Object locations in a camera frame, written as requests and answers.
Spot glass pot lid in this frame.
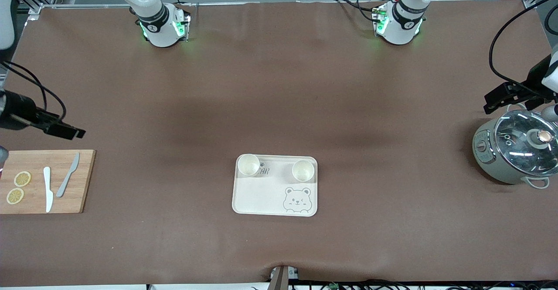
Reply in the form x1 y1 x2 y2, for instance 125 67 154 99
494 109 558 177

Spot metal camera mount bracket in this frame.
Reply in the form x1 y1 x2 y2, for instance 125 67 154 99
268 265 299 290

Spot brown table mat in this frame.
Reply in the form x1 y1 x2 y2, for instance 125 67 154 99
0 0 558 287

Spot wooden cutting board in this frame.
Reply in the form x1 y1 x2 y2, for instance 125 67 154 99
0 150 96 215

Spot grey plastic knife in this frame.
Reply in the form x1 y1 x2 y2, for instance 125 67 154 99
56 152 80 198

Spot black cable at left arm base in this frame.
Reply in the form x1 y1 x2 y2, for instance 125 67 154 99
335 0 395 22

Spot grey-green electric cooking pot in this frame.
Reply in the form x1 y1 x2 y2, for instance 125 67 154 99
472 102 558 189

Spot cream bear print tray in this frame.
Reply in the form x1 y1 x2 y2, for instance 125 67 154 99
231 154 318 217

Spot white plastic knife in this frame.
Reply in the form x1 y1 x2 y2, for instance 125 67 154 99
43 167 54 213

